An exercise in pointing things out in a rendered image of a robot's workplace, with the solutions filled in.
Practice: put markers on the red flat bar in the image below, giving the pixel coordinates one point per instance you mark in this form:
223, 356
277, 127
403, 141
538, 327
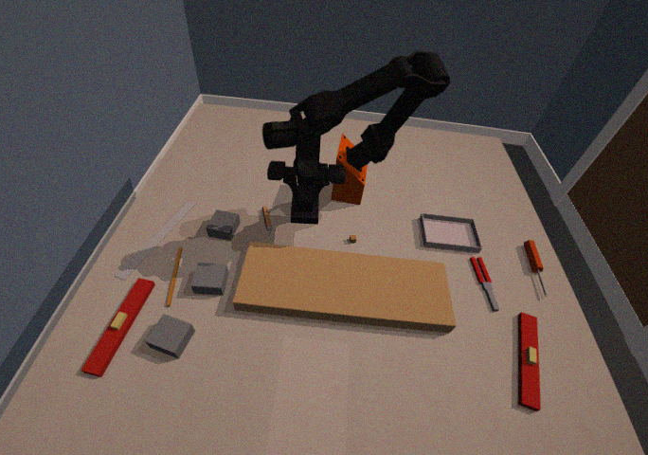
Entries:
108, 345
528, 364

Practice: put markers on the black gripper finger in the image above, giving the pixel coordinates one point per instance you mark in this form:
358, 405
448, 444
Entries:
319, 187
293, 186

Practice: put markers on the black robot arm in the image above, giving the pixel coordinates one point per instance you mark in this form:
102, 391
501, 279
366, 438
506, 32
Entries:
426, 78

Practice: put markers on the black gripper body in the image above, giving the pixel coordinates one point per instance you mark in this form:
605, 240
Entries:
277, 169

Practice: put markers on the tan wooden floor panel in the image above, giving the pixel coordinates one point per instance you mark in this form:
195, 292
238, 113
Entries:
313, 283

